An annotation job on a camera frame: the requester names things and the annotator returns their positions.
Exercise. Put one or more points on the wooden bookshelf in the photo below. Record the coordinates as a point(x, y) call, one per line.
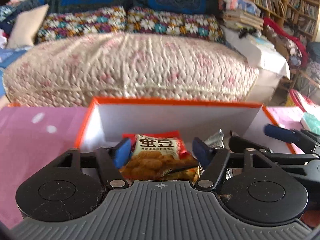
point(299, 17)

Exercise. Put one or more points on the right floral cushion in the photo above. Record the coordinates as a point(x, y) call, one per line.
point(148, 21)

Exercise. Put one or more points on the blue striped blanket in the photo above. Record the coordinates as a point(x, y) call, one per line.
point(8, 56)

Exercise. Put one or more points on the stack of books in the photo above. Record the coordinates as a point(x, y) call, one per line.
point(241, 14)

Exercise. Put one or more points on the red fish tofu packet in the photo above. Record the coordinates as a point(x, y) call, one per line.
point(155, 156)

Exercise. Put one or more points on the silver foil packet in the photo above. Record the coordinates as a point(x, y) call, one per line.
point(216, 142)

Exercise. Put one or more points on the orange cardboard box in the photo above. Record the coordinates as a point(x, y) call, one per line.
point(108, 119)

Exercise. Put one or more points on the pink floral tablecloth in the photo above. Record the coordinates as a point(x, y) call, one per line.
point(31, 137)

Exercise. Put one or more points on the white cloth covered stand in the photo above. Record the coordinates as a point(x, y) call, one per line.
point(260, 54)

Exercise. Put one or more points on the floral cushion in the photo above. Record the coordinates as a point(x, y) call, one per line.
point(148, 21)
point(103, 20)

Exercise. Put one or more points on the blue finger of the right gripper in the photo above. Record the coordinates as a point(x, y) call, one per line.
point(238, 144)
point(306, 141)

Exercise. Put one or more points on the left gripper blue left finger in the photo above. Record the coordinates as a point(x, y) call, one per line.
point(110, 160)

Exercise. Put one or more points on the beige pillow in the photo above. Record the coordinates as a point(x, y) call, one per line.
point(26, 26)

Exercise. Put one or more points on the quilted beige sofa cover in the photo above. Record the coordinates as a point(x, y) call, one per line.
point(70, 72)

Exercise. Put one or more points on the teal tissue pack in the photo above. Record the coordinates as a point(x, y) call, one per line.
point(310, 123)

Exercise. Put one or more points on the left floral cushion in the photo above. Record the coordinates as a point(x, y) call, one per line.
point(103, 20)

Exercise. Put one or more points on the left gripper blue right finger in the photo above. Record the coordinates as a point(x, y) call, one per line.
point(214, 163)

